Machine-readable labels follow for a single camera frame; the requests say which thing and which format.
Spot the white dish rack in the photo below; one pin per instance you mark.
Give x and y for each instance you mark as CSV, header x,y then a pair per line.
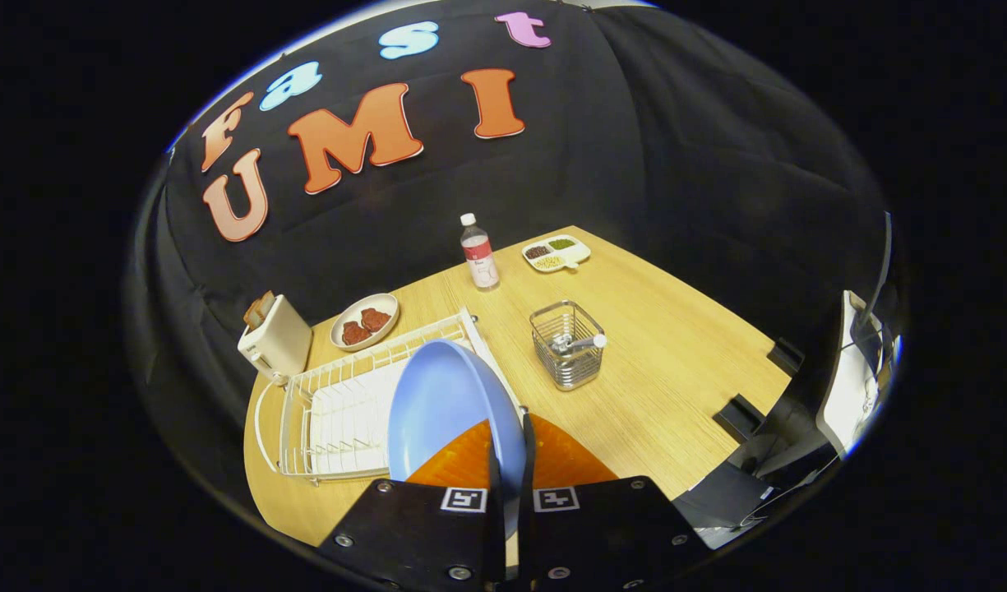
x,y
339,419

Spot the red meat piece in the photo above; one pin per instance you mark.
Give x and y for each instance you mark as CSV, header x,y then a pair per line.
x,y
376,319
356,333

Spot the metal spoon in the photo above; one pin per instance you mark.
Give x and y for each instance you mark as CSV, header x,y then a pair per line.
x,y
589,342

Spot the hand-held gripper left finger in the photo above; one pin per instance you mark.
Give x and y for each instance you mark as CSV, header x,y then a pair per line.
x,y
496,534

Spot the blue plate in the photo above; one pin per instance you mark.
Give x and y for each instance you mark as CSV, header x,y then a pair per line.
x,y
445,403

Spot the dark red beans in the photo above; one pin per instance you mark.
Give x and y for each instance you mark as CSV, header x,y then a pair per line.
x,y
538,252

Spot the green beans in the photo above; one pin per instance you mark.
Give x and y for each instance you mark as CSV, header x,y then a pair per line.
x,y
561,243

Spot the white divided tray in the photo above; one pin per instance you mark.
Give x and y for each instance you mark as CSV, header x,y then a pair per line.
x,y
581,253

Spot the yellow beans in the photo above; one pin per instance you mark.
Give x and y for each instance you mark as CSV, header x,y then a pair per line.
x,y
550,262

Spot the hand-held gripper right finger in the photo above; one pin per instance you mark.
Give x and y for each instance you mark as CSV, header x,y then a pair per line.
x,y
527,534

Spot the beige round dish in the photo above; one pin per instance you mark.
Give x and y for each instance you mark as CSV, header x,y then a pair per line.
x,y
390,304

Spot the white toaster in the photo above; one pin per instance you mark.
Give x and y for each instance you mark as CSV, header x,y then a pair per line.
x,y
277,341

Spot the black table clamp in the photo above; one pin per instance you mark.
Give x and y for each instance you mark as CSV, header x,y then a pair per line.
x,y
739,419
785,357

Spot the brown toast slice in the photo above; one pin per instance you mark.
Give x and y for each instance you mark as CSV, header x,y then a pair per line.
x,y
253,314
267,302

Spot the clear bottle with red label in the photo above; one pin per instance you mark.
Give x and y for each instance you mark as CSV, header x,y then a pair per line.
x,y
480,259

